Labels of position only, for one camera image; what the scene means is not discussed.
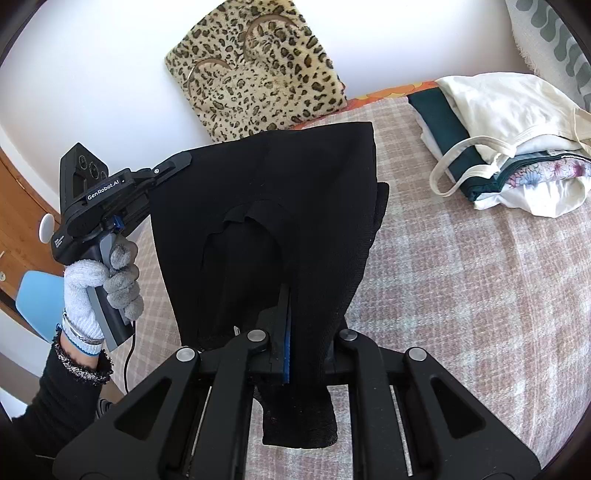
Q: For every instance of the pink plaid blanket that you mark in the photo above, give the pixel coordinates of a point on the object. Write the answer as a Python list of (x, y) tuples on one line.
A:
[(500, 297)]

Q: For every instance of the green striped white pillow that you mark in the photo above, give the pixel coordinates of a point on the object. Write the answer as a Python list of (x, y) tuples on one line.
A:
[(549, 49)]

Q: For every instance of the left forearm black sleeve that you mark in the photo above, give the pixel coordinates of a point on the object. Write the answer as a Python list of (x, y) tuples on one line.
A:
[(65, 404)]

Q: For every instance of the orange floral bed sheet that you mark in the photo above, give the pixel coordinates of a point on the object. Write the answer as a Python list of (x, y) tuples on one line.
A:
[(392, 92)]

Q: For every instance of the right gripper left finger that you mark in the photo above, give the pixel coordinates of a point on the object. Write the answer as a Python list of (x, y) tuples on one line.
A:
[(190, 418)]

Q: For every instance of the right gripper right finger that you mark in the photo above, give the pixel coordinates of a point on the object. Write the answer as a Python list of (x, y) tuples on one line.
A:
[(412, 419)]

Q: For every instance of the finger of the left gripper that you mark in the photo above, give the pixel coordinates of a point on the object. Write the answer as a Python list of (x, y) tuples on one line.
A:
[(170, 167)]

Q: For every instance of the dark green folded garment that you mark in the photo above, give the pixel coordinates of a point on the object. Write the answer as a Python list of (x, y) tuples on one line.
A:
[(535, 167)]

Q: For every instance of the cream folded garment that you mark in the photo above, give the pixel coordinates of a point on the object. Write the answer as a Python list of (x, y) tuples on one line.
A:
[(503, 111)]

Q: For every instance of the black t-shirt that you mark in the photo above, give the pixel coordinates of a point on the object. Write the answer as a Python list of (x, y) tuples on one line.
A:
[(293, 211)]

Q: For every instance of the light blue chair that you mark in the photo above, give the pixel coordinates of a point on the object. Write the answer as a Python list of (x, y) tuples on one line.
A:
[(40, 302)]

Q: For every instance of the leopard print cushion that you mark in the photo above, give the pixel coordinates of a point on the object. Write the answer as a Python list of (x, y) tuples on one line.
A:
[(254, 66)]

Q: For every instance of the left gloved hand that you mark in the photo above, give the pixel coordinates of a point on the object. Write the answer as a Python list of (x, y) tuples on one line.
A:
[(102, 298)]

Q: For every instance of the wooden door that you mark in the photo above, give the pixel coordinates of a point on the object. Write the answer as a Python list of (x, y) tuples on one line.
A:
[(21, 249)]

